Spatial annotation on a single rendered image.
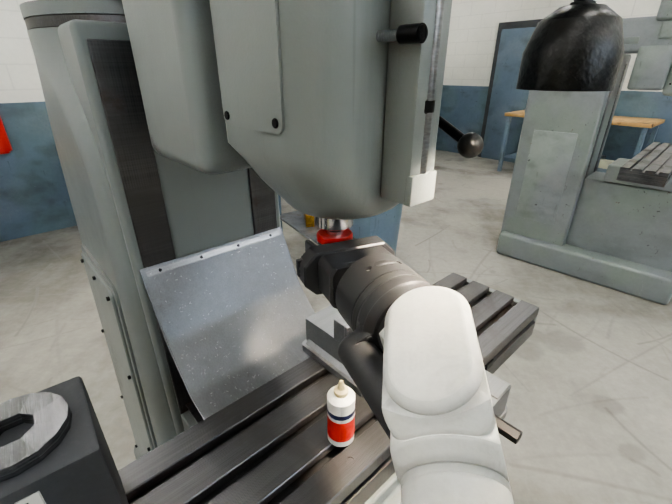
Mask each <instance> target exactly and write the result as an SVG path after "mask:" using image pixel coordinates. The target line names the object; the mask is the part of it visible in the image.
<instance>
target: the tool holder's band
mask: <svg viewBox="0 0 672 504"><path fill-rule="evenodd" d="M352 239H353V233H352V231H351V230H350V229H346V230H344V232H343V233H342V234H340V235H329V234H327V233H326V230H323V229H320V230H319V231H318V232H317V241H318V242H319V243H320V244H322V245H323V244H329V243H334V242H340V241H346V240H352Z"/></svg>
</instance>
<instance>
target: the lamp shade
mask: <svg viewBox="0 0 672 504"><path fill-rule="evenodd" d="M623 56H624V32H623V18H622V17H621V16H619V15H618V14H617V13H616V12H615V11H613V10H612V9H611V8H610V7H609V6H608V5H606V4H598V3H596V1H594V0H584V1H575V2H571V3H570V5H567V6H562V7H559V8H558V9H556V10H555V11H553V12H552V13H551V14H549V15H548V16H547V17H545V18H544V19H542V20H541V21H540V22H538V24H537V26H536V28H535V30H534V32H533V34H532V36H531V38H530V40H529V42H528V44H527V46H526V48H525V50H524V52H523V54H522V59H521V65H520V70H519V75H518V80H517V86H516V89H521V90H538V91H579V92H596V91H613V90H614V86H615V83H616V79H617V76H618V73H619V69H620V66H621V62H622V59H623Z"/></svg>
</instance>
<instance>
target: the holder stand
mask: <svg viewBox="0 0 672 504"><path fill-rule="evenodd" d="M0 504H129V503H128V500H127V497H126V494H125V490H124V487H123V484H122V481H121V478H120V475H119V473H118V470H117V467H116V465H115V462H114V460H113V457H112V455H111V452H110V449H109V447H108V444H107V442H106V439H105V436H104V434H103V431H102V429H101V426H100V424H99V421H98V418H97V416H96V413H95V411H94V408H93V405H92V403H91V400H90V398H89V395H88V392H87V390H86V387H85V385H84V382H83V380H82V378H81V377H80V376H77V377H74V378H71V379H69V380H66V381H64V382H61V383H59V384H56V385H54V386H51V387H49V388H46V389H44V390H41V391H39V392H36V393H29V394H26V395H22V396H19V397H16V398H12V399H9V400H7V401H5V402H3V403H1V404H0Z"/></svg>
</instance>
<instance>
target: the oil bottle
mask: <svg viewBox="0 0 672 504"><path fill-rule="evenodd" d="M354 431H355V393H354V391H353V390H352V389H351V388H350V387H348V386H346V385H344V382H343V380H340V381H339V384H338V385H336V386H334V387H332V388H331V389H330V390H329V391H328V393H327V432H328V440H329V441H330V443H331V444H333V445H334V446H337V447H345V446H348V445H349V444H351V443H352V441H353V439H354Z"/></svg>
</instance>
